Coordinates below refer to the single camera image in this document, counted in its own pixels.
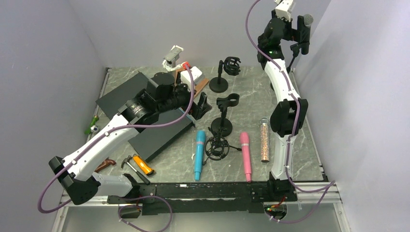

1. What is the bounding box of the dark grey rack unit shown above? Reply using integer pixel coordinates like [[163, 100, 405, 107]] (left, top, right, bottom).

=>
[[96, 72, 194, 162]]

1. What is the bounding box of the round-base stand with shock mount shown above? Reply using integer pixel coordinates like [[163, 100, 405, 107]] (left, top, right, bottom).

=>
[[209, 57, 241, 93]]

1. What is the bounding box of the round-base stand black mic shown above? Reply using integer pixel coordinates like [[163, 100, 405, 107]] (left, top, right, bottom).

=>
[[268, 43, 307, 74]]

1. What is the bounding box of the green valve fitting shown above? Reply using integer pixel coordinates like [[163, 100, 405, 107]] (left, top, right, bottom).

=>
[[84, 116, 99, 135]]

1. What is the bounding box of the pink microphone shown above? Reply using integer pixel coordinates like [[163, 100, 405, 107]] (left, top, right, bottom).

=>
[[239, 132, 252, 182]]

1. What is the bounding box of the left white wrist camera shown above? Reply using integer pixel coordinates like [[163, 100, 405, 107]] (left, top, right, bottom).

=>
[[180, 62, 205, 86]]

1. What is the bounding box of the round-base stand glitter mic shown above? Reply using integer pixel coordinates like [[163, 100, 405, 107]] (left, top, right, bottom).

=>
[[210, 93, 240, 137]]

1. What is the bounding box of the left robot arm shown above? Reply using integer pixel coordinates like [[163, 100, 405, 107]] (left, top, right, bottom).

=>
[[49, 72, 212, 205]]

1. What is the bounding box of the silver white bracket stand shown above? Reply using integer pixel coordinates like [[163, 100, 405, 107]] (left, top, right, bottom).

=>
[[162, 45, 184, 73]]

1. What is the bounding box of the black microphone silver grille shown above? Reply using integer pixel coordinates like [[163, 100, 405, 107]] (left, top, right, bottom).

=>
[[301, 14, 314, 55]]

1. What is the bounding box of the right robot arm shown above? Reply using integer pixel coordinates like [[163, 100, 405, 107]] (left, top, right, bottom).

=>
[[257, 13, 313, 201]]

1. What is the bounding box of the blue microphone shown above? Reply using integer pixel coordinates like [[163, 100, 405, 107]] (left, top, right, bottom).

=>
[[194, 130, 206, 181]]

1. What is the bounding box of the small black hammer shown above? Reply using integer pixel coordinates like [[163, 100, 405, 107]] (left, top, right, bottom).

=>
[[121, 156, 151, 185]]

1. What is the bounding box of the orange utility knife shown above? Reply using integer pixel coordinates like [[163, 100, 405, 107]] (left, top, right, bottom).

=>
[[132, 154, 155, 176]]

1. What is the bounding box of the glitter microphone silver grille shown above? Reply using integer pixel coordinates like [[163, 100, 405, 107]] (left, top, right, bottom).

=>
[[260, 117, 270, 162]]

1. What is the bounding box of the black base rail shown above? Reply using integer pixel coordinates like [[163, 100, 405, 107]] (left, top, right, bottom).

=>
[[107, 181, 297, 216]]

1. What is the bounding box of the black tripod shock-mount stand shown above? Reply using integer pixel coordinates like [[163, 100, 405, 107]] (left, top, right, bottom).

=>
[[202, 127, 242, 166]]

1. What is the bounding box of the wooden board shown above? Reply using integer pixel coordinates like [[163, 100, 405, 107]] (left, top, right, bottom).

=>
[[175, 66, 209, 98]]

